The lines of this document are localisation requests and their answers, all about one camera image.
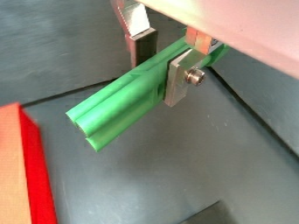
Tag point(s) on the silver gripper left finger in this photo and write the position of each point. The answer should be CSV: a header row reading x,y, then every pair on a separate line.
x,y
140,35

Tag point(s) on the green three prong object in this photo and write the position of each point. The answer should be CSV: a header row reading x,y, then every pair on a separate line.
x,y
113,108

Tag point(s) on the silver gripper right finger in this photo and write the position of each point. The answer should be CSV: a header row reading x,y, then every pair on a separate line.
x,y
184,68

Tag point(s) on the red peg board block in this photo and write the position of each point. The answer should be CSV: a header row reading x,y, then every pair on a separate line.
x,y
25,192

